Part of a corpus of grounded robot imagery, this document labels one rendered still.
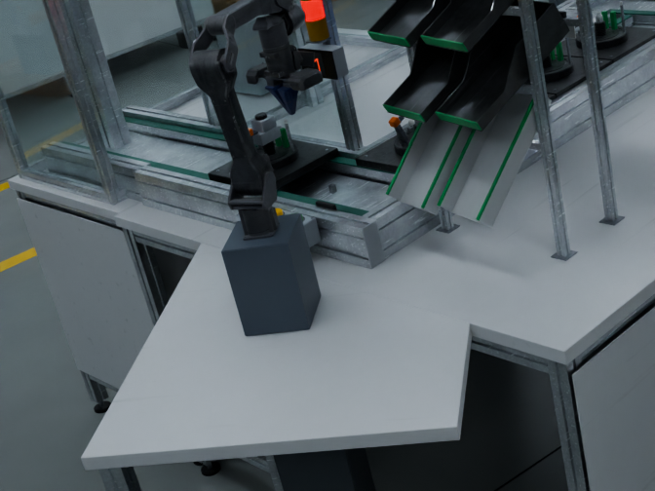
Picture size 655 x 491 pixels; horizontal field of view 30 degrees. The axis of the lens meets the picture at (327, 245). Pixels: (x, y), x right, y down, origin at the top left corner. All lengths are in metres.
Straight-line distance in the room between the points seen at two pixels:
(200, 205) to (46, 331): 1.87
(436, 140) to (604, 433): 0.71
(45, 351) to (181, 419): 2.43
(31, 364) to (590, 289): 2.68
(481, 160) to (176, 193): 0.95
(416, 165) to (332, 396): 0.63
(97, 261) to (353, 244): 1.13
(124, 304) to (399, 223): 1.14
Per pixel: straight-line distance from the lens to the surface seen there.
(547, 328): 2.33
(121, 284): 3.55
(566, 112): 3.12
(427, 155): 2.64
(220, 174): 3.09
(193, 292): 2.78
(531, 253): 2.61
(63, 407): 4.30
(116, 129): 3.66
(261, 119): 3.05
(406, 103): 2.57
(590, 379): 2.35
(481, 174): 2.53
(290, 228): 2.46
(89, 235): 3.57
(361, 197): 2.90
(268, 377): 2.37
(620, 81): 3.29
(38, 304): 5.11
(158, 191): 3.25
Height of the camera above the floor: 2.05
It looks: 25 degrees down
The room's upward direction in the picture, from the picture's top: 14 degrees counter-clockwise
